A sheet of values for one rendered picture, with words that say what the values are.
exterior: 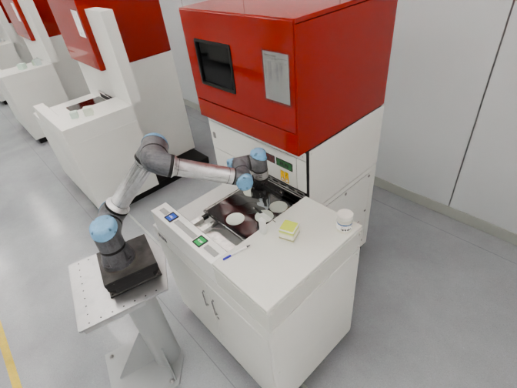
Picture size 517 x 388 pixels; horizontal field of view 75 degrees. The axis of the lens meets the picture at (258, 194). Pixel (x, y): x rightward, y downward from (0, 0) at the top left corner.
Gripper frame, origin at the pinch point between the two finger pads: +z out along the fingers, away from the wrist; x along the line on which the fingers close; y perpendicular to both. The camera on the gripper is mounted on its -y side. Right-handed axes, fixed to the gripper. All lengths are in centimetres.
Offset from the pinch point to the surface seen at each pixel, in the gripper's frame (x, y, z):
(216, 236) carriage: 23.0, 21.2, 3.3
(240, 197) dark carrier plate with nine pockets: -7.5, 18.8, 1.4
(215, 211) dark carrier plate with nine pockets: 6.5, 28.2, 1.4
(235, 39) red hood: -22, 15, -80
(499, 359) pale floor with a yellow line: 4, -133, 91
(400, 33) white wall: -155, -61, -48
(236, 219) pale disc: 10.4, 14.6, 1.2
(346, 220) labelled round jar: 17.4, -41.8, -13.7
